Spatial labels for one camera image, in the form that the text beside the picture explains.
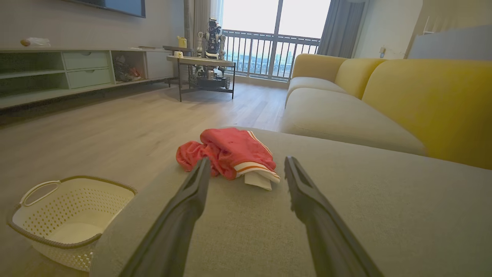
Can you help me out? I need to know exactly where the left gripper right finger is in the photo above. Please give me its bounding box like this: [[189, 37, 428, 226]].
[[284, 155, 385, 277]]

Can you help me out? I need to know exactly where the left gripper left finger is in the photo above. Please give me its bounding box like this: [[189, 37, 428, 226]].
[[118, 157, 211, 277]]

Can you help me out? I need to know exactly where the red basketball jersey white trim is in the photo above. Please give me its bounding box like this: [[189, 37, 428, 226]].
[[199, 127, 281, 191]]

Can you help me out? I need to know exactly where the plain red crumpled garment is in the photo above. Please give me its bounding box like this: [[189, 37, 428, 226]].
[[176, 141, 211, 173]]

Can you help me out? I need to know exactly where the grey fabric sofa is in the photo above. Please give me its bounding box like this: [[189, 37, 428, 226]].
[[89, 53, 492, 277]]

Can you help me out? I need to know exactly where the white perforated laundry basket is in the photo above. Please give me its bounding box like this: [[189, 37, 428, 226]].
[[7, 175, 138, 273]]

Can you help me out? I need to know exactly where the small yellow sofa back cushion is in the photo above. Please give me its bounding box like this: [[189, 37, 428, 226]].
[[334, 58, 387, 100]]

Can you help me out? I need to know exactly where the large yellow sofa back cushion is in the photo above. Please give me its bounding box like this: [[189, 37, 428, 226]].
[[362, 58, 492, 170]]

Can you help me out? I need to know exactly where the yellow sofa end cushion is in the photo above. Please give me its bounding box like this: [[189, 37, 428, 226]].
[[291, 53, 348, 80]]

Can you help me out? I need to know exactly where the red clutter in shelf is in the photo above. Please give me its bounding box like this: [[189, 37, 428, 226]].
[[113, 55, 146, 83]]

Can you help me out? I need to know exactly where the pale green drawer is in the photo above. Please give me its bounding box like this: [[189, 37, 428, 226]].
[[62, 52, 110, 70], [66, 68, 113, 89]]

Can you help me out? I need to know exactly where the dark balcony railing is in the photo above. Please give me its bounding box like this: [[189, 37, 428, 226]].
[[222, 29, 322, 82]]

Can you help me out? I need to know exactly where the white and black background robot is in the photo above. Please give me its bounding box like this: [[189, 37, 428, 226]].
[[191, 18, 232, 90]]

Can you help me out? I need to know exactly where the long low shelf cabinet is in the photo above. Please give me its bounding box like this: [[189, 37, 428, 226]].
[[0, 46, 175, 111]]

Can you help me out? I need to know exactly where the grey curtain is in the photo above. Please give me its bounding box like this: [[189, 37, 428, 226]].
[[317, 0, 366, 59]]

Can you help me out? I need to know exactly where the beige sheer curtain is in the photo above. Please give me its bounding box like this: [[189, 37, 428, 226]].
[[183, 0, 224, 52]]

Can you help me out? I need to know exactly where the light grey flat panel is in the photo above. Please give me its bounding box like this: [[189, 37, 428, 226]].
[[407, 24, 492, 61]]

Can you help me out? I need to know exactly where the black frame side table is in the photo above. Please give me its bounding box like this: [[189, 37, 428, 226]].
[[162, 45, 236, 102]]

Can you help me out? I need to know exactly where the wall mounted television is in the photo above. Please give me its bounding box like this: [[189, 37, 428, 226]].
[[63, 0, 147, 19]]

